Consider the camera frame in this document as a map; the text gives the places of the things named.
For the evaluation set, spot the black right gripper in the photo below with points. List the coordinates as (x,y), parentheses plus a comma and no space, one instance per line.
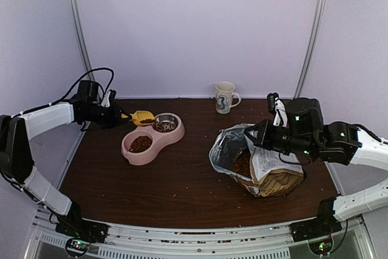
(264,140)

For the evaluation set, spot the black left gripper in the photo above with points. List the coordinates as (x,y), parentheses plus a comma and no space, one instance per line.
(114,120)

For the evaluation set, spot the yellow plastic scoop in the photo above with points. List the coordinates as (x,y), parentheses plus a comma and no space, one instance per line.
(139,115)

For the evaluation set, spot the pink double pet feeder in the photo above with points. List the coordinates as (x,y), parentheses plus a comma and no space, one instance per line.
(159,140)

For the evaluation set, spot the pet food bag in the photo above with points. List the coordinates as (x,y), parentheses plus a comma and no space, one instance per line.
(270,177)

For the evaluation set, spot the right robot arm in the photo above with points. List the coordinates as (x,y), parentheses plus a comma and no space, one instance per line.
(300,129)

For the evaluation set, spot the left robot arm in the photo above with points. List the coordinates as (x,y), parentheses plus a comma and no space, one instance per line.
(17,132)

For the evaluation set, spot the brown kibble in scoop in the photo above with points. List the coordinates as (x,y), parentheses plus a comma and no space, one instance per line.
(147,121)

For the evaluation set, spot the brown kibble in feeder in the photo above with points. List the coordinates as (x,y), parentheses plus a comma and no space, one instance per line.
(140,144)

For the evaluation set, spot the brown kibble in bag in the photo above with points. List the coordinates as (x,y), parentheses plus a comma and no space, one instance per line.
(242,165)

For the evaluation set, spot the stainless steel bowl insert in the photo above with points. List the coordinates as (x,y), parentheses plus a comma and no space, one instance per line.
(166,122)

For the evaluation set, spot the brown kibble in steel bowl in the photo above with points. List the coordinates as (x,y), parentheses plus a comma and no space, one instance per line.
(165,127)

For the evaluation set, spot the white patterned ceramic mug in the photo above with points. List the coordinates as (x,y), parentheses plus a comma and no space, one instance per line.
(226,97)

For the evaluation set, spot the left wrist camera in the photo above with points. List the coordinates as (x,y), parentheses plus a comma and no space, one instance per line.
(108,98)

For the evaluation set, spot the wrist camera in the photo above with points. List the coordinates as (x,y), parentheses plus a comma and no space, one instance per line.
(277,108)
(108,98)

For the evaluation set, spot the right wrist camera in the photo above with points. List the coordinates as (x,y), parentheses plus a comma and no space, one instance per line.
(277,108)

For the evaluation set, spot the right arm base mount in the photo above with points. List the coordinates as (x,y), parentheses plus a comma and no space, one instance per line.
(318,231)

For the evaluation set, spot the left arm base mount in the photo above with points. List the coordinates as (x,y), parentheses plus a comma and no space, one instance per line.
(82,233)

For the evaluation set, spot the aluminium corner post left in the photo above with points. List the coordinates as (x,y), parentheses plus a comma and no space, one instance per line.
(81,39)

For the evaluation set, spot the aluminium corner post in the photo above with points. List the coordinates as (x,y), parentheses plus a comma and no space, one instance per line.
(81,39)
(311,46)

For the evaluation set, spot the aluminium corner post right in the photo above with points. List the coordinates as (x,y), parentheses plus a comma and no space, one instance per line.
(311,46)

